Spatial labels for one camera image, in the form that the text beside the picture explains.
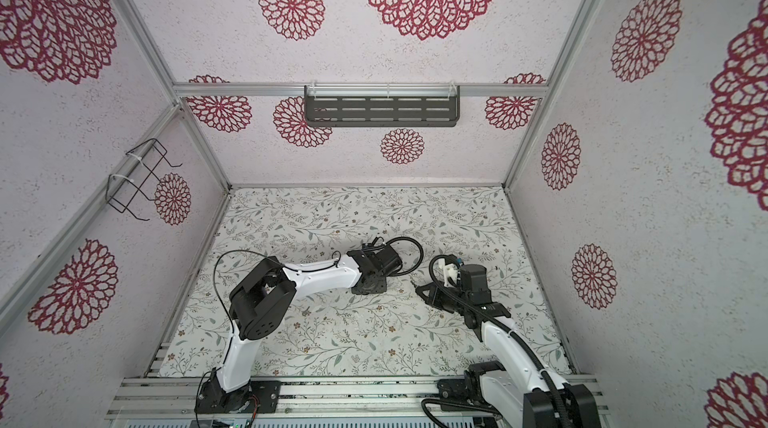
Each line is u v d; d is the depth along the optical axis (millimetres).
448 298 733
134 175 765
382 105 939
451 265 779
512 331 534
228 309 545
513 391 554
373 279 690
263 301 513
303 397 746
